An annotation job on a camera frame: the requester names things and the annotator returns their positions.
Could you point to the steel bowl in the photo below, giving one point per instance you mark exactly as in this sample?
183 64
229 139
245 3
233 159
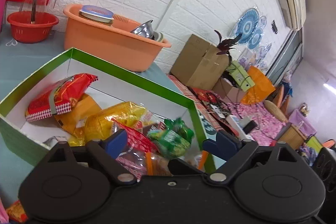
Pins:
144 30

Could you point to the blue decorative wall plates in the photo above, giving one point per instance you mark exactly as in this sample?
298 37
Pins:
253 43

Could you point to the blue lidded tin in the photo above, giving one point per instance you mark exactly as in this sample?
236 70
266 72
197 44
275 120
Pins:
97 14

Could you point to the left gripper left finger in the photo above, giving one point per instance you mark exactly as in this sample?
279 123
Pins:
105 152

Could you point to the green candy packet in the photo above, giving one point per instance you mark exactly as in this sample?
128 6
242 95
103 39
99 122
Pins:
174 140

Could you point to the orange snack packet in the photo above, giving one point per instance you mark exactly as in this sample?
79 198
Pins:
74 121

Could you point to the large red checkered snack bag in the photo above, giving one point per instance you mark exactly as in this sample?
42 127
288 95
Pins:
59 98

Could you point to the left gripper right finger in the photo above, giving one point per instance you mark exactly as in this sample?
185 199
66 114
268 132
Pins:
236 154

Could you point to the red plastic basket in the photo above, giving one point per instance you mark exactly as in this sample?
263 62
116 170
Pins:
24 31

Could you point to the orange bag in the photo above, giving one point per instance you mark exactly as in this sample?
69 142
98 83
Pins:
260 91

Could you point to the orange-edged clear nut bag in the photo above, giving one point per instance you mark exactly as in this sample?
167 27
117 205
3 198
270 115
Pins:
158 165

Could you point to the red snack packet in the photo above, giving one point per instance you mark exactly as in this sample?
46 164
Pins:
16 212

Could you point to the green small box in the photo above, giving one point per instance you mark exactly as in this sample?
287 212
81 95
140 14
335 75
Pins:
240 76

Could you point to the dark purple plant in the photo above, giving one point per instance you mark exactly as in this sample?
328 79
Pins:
225 45

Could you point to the orange plastic basin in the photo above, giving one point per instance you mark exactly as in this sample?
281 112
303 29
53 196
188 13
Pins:
115 44

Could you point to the yellow cellophane snack bag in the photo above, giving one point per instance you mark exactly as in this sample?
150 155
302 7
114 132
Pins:
99 125

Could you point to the white power strip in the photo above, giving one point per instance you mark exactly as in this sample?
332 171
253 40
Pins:
241 128

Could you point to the small brown cardboard box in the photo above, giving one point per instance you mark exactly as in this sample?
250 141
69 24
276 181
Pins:
227 91

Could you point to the green cardboard box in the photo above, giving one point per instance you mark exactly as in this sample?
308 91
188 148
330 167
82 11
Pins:
153 90

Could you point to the clear red-edged jujube bag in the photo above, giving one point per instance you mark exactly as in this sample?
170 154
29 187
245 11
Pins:
134 150

